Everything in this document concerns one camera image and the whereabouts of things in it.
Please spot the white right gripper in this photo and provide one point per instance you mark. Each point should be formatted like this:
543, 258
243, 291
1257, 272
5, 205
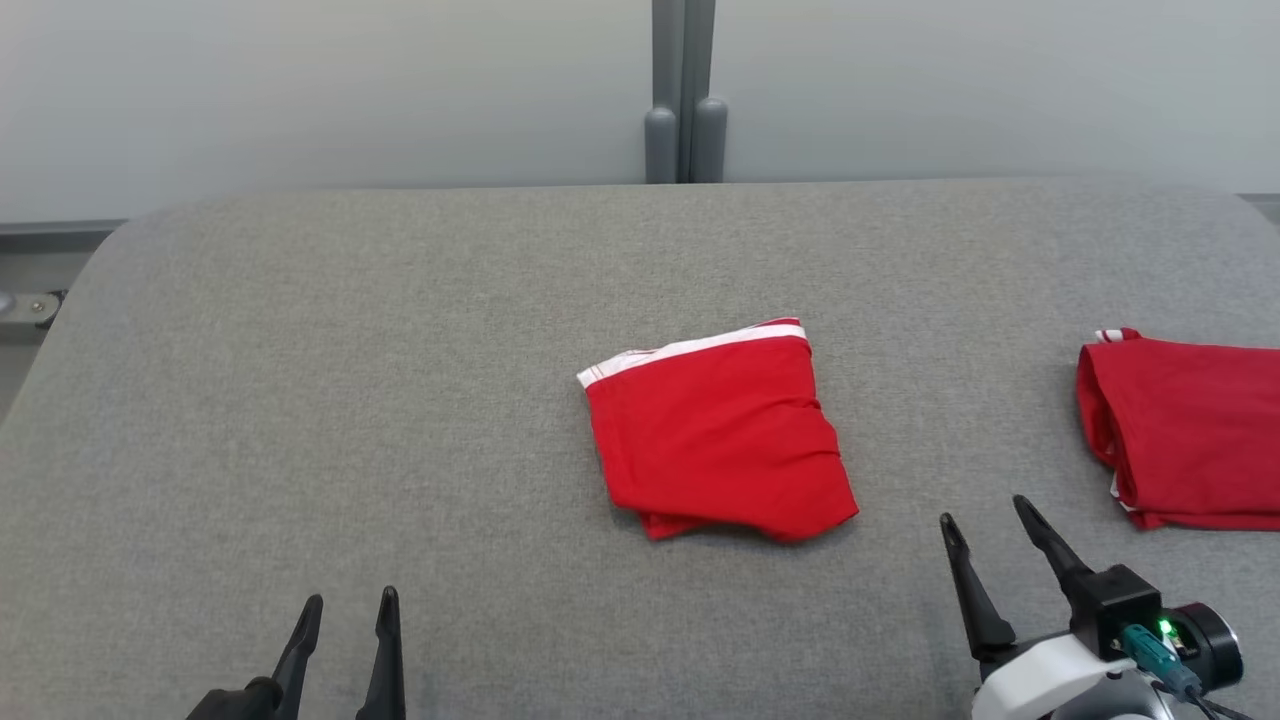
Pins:
1060, 690

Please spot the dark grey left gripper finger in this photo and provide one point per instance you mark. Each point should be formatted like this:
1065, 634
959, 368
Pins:
298, 660
385, 670

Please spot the red white basketball jersey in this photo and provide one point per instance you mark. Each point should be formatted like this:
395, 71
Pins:
1190, 440

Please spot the red shorts with white stripe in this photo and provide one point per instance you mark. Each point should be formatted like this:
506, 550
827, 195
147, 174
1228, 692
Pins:
720, 440

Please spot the grey fabric sofa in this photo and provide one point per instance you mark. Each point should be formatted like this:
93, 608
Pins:
300, 400

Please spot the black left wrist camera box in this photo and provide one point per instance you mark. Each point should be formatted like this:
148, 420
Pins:
235, 700

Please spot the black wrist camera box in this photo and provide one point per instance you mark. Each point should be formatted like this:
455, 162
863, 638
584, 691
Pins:
235, 700
1115, 605

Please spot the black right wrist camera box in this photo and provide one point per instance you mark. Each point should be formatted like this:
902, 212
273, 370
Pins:
1115, 605

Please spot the grey metal floor bracket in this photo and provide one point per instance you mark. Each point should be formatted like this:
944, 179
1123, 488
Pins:
30, 308

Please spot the grey partition post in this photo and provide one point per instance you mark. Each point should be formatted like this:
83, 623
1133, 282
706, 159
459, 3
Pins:
686, 90

